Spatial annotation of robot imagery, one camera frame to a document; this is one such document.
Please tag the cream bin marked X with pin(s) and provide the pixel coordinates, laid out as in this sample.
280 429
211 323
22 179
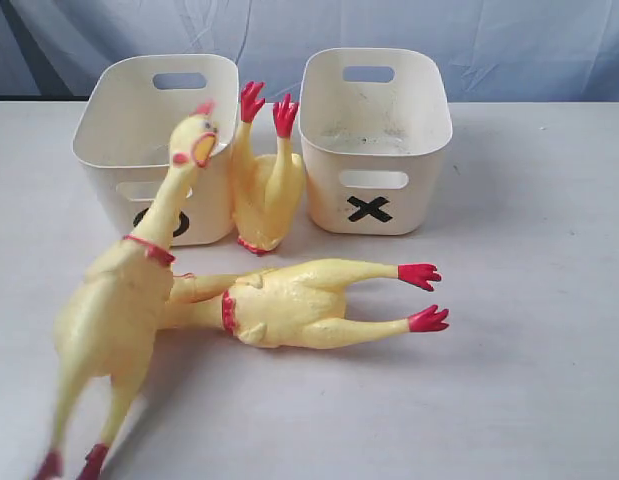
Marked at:
374 124

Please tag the yellow rubber chicken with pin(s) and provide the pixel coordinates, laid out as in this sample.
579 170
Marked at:
108 326
301 305

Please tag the cream bin marked O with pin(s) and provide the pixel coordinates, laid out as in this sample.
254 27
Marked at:
122 139

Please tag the headless yellow chicken body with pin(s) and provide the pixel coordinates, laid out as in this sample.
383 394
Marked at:
266 189

